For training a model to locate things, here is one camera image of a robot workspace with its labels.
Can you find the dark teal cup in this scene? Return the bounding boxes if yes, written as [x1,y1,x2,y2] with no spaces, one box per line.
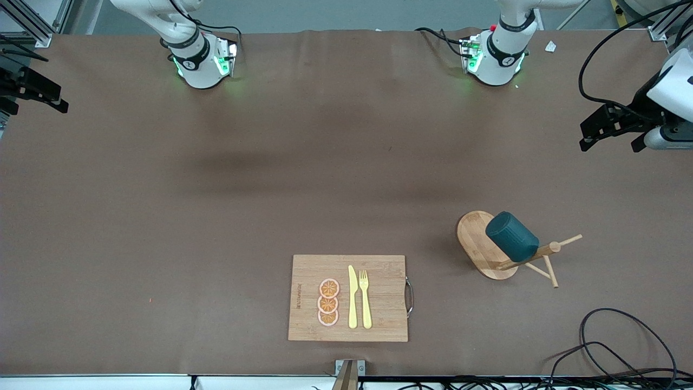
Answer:
[485,211,540,262]

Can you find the wooden mug tree stand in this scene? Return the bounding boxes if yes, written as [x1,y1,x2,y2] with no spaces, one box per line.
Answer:
[456,210,583,289]

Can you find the bamboo cutting board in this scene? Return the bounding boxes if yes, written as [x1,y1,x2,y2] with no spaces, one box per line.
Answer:
[287,255,415,343]

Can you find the yellow plastic fork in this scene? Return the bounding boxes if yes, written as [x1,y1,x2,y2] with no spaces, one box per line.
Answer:
[359,270,373,330]

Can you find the yellow plastic knife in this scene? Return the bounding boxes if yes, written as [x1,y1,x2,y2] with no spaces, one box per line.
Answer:
[348,265,359,329]

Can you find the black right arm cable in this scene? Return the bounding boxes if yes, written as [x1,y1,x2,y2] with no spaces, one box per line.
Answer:
[0,32,50,63]

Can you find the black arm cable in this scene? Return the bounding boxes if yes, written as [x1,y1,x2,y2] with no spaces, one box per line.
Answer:
[578,0,693,109]
[0,32,50,63]

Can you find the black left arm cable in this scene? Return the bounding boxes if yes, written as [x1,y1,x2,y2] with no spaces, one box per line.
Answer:
[578,0,693,109]

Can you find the aluminium frame profile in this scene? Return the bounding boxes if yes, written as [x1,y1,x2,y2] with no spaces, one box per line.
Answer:
[0,0,74,48]
[647,0,693,41]

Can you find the black right base cable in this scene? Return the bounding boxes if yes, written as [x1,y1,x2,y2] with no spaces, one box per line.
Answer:
[192,21,243,49]

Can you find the black base cable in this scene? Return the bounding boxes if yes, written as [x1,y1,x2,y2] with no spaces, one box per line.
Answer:
[192,21,243,49]
[414,27,466,57]

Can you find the black looped table cable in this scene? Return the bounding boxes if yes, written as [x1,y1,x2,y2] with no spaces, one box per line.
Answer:
[541,308,678,390]

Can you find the black left base cable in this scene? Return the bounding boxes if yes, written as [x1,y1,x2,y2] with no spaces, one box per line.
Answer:
[414,27,466,57]

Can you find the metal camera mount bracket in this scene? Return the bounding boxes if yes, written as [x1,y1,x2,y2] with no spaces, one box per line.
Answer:
[331,359,366,390]

